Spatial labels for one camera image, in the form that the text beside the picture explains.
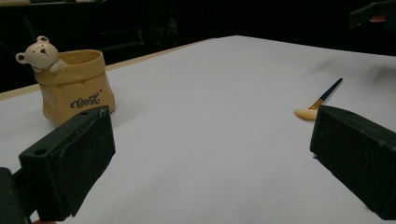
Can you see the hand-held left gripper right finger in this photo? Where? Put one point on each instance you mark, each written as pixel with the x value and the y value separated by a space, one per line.
pixel 358 149

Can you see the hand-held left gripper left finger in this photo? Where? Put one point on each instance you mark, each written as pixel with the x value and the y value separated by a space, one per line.
pixel 67 165

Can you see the yellow bear pen holder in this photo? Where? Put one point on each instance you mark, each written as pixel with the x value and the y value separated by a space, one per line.
pixel 74 85

